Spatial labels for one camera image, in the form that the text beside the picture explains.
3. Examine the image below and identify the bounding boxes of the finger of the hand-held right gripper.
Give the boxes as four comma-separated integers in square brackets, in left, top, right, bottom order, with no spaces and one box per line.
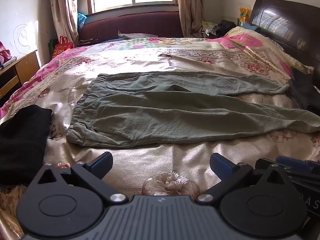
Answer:
[276,155,320,174]
[255,157,275,171]

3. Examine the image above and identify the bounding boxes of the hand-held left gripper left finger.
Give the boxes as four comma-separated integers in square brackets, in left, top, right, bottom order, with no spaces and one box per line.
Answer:
[32,152,129,205]

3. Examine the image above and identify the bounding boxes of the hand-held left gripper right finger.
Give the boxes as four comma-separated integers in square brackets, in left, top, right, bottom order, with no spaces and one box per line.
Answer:
[195,152,292,204]

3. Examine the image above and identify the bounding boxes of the green pants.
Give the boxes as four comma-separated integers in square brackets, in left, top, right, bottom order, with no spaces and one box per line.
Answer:
[66,72,320,147]

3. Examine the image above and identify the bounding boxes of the dark cloth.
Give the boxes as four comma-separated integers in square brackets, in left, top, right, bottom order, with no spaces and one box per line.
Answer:
[287,66,320,117]

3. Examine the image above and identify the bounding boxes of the black cloth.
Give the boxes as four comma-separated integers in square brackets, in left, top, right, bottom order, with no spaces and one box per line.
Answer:
[0,104,53,187]

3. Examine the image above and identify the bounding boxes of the floral satin bedspread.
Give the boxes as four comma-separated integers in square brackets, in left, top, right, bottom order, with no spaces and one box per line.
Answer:
[0,26,320,240]

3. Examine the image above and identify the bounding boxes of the red gift bag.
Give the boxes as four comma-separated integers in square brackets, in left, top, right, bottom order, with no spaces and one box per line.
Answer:
[51,36,74,59]

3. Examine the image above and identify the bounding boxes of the brown handbag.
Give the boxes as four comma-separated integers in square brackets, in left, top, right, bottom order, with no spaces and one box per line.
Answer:
[77,38,99,47]

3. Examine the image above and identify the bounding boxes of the wooden desk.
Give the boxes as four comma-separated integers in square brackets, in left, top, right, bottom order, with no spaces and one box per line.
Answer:
[0,49,41,105]

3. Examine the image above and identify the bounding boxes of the grey pillow cloth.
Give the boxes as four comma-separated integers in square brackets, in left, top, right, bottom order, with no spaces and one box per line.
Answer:
[117,30,159,40]

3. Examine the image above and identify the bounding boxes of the blue cloth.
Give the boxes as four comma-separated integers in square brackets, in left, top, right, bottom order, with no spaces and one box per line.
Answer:
[242,22,259,32]

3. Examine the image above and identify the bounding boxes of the crinkled plastic bags pile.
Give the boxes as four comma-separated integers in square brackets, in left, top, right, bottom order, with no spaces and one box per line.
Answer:
[192,21,218,39]

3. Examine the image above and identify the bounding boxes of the black bag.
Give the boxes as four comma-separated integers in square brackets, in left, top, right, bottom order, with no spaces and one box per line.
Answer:
[215,20,237,39]

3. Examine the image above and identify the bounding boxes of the dark wooden headboard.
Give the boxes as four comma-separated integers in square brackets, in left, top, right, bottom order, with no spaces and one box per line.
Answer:
[250,0,320,80]

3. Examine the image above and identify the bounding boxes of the maroon sofa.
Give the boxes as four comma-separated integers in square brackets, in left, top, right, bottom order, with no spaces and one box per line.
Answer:
[78,11,187,47]

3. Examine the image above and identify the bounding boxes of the blue plastic bag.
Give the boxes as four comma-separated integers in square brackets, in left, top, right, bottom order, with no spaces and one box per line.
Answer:
[77,12,87,29]

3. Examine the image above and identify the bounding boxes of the pink bag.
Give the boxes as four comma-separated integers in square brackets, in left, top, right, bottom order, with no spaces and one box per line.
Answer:
[0,41,12,63]

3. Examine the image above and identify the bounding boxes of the yellow packet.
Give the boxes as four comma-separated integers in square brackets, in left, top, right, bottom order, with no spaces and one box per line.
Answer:
[239,6,252,27]

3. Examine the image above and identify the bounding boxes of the beige floral curtain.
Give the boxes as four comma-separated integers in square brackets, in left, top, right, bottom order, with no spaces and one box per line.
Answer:
[176,0,204,38]
[49,0,87,47]

